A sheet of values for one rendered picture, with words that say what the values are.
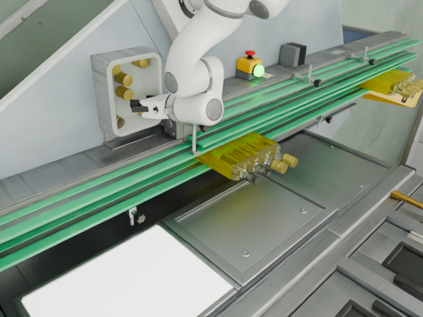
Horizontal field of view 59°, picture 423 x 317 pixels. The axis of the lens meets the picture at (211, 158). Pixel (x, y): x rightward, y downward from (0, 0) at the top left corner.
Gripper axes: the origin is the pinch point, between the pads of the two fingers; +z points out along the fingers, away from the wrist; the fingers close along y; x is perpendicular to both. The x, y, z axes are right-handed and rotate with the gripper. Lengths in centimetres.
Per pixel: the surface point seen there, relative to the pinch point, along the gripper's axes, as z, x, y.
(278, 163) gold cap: -19.6, -25.5, 32.8
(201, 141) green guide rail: -1.6, -16.2, 17.6
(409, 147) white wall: 146, -221, 618
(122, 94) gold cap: 7.5, 2.4, -1.7
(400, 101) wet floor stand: 65, -77, 351
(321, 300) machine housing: -46, -52, 13
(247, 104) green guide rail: -3.8, -8.4, 38.1
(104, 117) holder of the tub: 10.8, -3.4, -6.9
